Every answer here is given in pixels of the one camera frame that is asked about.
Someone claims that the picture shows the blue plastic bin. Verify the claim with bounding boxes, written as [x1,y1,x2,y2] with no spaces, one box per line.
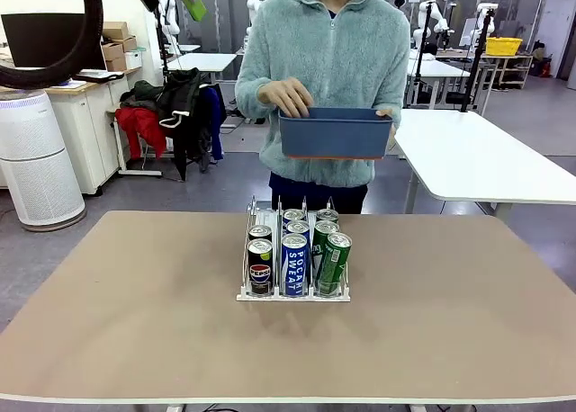
[277,106,394,161]

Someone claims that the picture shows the person's left forearm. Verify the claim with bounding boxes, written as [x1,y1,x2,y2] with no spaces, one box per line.
[386,87,411,125]

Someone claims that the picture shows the person's right forearm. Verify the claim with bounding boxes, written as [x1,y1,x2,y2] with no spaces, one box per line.
[234,76,269,119]

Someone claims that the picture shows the person's right hand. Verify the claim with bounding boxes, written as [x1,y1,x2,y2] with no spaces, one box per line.
[258,76,315,120]

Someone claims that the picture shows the person's left hand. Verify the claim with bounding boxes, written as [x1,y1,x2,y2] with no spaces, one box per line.
[375,108,398,151]

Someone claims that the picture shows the white desk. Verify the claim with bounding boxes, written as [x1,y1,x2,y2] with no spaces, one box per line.
[165,51,239,87]
[407,56,472,110]

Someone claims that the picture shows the dark keyboard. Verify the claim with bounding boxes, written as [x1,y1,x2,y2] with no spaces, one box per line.
[76,69,125,83]

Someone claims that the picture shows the dark green jacket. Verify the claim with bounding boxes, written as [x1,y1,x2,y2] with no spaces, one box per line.
[120,79,164,112]

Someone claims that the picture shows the black jacket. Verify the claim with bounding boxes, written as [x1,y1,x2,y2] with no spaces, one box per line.
[156,67,215,183]

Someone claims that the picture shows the blue garment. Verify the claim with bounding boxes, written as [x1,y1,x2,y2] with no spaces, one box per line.
[200,85,228,163]

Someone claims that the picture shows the black computer monitor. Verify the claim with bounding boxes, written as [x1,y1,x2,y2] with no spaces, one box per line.
[1,13,107,69]

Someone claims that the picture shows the red jacket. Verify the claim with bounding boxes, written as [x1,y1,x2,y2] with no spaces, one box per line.
[114,107,168,161]

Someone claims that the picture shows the person in mint fleece jacket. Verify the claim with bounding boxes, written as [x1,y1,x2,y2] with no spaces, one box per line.
[234,0,411,215]

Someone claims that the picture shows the white cabinet with wood top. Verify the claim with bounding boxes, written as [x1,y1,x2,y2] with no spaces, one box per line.
[44,67,136,196]

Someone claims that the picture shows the small white side table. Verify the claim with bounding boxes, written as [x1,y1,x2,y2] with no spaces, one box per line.
[106,108,164,178]

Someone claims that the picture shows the white air purifier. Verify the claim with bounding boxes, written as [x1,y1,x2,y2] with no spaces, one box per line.
[0,89,86,232]

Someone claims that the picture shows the black Pepsi can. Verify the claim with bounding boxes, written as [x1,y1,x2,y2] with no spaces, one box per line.
[247,238,275,296]
[247,224,274,243]

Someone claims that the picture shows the yellow plastic basket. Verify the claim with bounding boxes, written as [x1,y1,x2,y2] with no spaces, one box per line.
[485,36,525,56]

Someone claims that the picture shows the wooden shelf table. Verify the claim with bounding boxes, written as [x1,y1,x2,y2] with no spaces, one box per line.
[480,53,535,91]

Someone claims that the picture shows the large white table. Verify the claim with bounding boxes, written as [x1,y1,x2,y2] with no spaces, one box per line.
[393,109,576,219]

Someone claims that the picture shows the black camera stand pole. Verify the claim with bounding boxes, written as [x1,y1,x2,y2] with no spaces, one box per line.
[461,9,494,113]
[414,0,437,110]

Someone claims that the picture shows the white wire can dispenser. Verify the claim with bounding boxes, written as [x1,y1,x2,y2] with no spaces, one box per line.
[236,194,353,304]

